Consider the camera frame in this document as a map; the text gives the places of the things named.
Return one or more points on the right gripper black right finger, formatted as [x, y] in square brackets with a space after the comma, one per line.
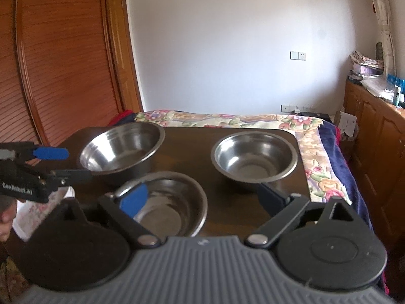
[285, 213]

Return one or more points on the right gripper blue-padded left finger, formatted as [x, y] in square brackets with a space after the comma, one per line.
[121, 212]

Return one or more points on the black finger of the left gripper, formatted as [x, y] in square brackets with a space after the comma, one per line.
[68, 177]

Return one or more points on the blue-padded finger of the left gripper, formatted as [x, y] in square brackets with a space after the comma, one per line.
[27, 151]

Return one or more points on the floral square plate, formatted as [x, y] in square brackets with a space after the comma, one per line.
[29, 215]

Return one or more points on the small steel bowl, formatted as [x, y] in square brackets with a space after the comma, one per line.
[176, 205]

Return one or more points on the large steel bowl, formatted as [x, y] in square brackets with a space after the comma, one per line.
[122, 153]

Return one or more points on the medium steel bowl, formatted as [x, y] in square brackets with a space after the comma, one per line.
[254, 157]

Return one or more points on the person's left hand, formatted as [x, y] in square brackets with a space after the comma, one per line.
[7, 217]

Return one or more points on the floral bed quilt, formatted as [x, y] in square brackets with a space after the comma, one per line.
[322, 182]

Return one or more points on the dark blue blanket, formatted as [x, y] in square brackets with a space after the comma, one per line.
[330, 136]

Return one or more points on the red cloth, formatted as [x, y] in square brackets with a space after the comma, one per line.
[123, 118]

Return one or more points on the wooden louvered wardrobe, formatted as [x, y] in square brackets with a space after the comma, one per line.
[65, 65]

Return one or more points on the white power strip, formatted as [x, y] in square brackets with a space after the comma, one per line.
[284, 108]

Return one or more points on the white paper bag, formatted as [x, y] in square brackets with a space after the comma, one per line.
[347, 126]

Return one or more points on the wooden sideboard cabinet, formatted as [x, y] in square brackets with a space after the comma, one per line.
[377, 162]

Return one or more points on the stack of magazines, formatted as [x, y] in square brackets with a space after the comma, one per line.
[364, 67]

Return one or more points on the patterned beige curtain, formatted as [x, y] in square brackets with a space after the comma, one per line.
[383, 12]

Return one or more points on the white wall switch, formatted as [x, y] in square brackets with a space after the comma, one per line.
[297, 56]

